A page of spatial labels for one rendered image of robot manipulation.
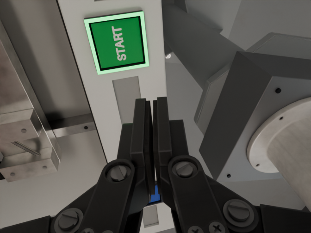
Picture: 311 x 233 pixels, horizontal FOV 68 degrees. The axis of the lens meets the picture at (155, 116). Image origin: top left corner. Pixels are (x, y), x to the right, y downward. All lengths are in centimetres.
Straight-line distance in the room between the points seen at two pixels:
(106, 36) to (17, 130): 20
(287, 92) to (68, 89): 36
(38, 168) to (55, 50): 19
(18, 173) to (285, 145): 45
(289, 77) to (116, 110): 27
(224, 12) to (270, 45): 88
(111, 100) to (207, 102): 27
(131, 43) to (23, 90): 19
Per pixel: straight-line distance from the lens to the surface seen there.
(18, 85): 37
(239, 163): 50
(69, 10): 24
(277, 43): 51
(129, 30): 24
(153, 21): 25
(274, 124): 44
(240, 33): 147
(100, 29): 24
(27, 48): 41
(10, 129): 38
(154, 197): 42
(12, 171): 44
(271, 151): 48
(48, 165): 42
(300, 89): 44
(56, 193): 62
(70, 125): 44
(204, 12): 132
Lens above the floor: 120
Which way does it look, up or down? 52 degrees down
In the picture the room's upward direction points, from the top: 160 degrees clockwise
